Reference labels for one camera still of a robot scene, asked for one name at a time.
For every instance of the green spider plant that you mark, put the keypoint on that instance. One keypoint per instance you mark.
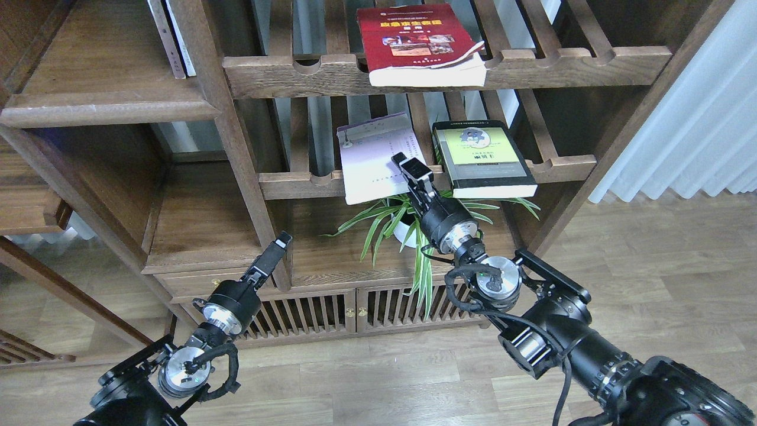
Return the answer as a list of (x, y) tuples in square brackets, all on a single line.
[(384, 215)]

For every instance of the white sheer curtain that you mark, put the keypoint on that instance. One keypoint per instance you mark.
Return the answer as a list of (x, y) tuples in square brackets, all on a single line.
[(701, 136)]

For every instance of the pale lilac white book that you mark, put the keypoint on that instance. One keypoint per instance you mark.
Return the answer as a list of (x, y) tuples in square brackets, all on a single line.
[(366, 152)]

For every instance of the green and black book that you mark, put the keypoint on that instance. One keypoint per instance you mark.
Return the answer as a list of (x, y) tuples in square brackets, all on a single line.
[(481, 160)]

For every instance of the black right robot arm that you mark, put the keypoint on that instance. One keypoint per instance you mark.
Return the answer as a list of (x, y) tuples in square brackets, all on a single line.
[(544, 322)]

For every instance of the dark wooden bookshelf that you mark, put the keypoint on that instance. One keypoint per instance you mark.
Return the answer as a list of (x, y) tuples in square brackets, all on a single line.
[(187, 179)]

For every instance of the red cover book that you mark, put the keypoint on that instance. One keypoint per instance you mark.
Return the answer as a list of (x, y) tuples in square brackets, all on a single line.
[(421, 46)]

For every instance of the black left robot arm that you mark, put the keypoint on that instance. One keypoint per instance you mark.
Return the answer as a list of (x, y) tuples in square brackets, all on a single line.
[(157, 385)]

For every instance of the grey upright book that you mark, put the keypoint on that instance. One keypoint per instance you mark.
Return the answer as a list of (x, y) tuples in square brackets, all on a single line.
[(170, 44)]

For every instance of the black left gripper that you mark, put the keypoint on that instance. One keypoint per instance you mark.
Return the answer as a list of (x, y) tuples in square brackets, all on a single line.
[(234, 303)]

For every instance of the white blue upright book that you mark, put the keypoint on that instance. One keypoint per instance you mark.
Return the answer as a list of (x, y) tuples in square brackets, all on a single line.
[(186, 59)]

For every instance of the white plant pot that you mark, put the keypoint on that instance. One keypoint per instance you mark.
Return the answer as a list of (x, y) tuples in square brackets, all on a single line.
[(406, 231)]

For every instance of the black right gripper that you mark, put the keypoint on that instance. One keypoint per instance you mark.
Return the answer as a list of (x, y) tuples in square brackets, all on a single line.
[(445, 222)]

